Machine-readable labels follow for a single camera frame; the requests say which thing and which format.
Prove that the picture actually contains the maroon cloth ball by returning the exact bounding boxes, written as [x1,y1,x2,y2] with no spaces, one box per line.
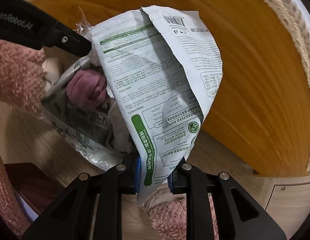
[66,69,107,111]

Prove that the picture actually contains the white green printed bag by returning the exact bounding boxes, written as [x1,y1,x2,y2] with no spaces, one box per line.
[90,5,223,205]

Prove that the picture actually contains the trash bag with green print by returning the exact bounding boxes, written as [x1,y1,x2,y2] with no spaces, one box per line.
[41,7,135,172]

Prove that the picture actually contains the pink fluffy rug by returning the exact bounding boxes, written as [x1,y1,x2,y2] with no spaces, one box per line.
[0,40,46,113]

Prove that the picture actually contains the wooden bed frame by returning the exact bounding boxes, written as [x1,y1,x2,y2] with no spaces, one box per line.
[26,0,310,177]

